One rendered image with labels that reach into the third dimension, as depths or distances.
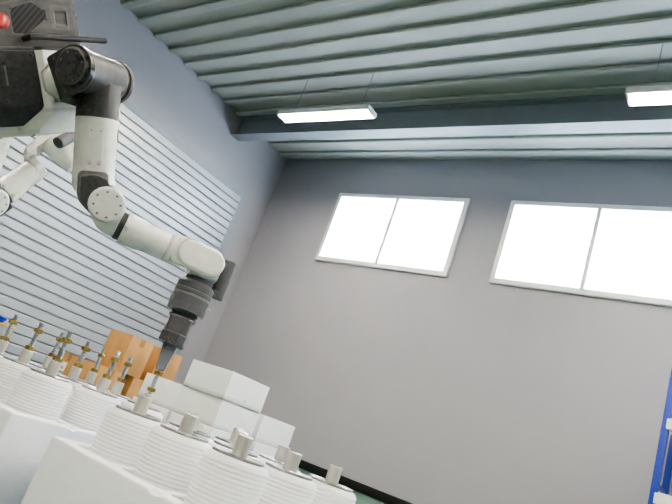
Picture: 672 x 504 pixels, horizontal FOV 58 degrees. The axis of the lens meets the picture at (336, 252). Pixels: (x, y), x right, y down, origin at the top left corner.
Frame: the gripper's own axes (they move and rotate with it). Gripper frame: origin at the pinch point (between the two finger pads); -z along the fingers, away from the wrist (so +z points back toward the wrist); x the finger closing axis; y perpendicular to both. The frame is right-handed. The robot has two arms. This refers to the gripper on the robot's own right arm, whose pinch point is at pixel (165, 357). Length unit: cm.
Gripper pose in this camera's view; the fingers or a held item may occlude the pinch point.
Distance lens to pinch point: 144.2
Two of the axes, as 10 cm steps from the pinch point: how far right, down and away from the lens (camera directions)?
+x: 2.3, -2.3, -9.5
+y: 9.2, 3.8, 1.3
